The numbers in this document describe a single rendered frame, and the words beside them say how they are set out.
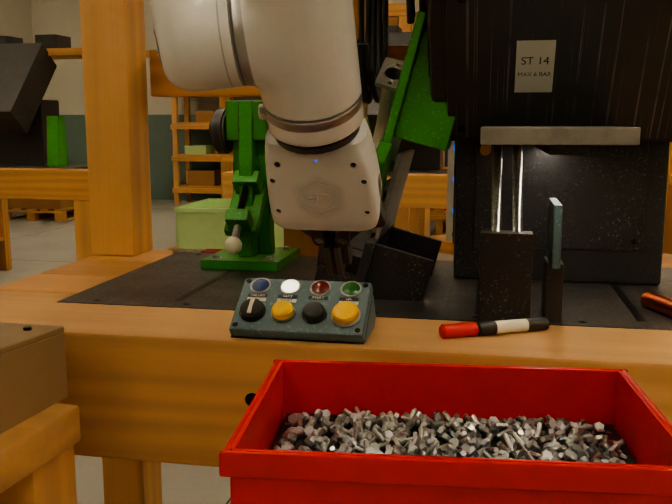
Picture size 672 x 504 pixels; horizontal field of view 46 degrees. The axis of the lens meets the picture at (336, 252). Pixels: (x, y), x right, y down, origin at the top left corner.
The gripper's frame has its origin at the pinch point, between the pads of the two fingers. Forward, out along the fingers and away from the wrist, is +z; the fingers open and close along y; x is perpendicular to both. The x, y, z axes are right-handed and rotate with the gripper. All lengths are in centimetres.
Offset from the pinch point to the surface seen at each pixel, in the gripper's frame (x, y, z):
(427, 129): 29.4, 6.7, 6.0
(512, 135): 13.8, 17.0, -4.3
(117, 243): 46, -55, 45
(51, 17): 953, -635, 462
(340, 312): -0.4, -0.4, 8.6
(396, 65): 41.7, 1.5, 3.9
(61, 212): 575, -472, 511
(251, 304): 0.1, -10.4, 8.6
